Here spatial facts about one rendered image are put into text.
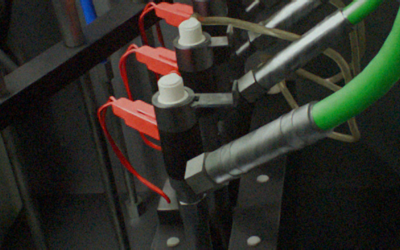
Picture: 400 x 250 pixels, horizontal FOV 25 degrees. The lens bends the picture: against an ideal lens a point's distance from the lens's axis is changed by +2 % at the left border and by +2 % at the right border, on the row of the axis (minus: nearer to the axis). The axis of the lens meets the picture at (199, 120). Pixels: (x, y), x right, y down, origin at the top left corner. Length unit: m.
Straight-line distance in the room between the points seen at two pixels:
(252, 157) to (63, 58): 0.32
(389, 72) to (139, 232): 0.61
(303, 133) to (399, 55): 0.07
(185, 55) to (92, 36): 0.15
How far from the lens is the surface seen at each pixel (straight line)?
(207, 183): 0.47
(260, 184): 0.74
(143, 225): 0.97
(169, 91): 0.56
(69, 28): 0.74
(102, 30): 0.77
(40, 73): 0.72
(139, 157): 0.99
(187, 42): 0.63
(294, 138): 0.42
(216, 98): 0.56
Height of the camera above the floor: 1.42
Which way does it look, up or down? 31 degrees down
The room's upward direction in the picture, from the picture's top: 10 degrees counter-clockwise
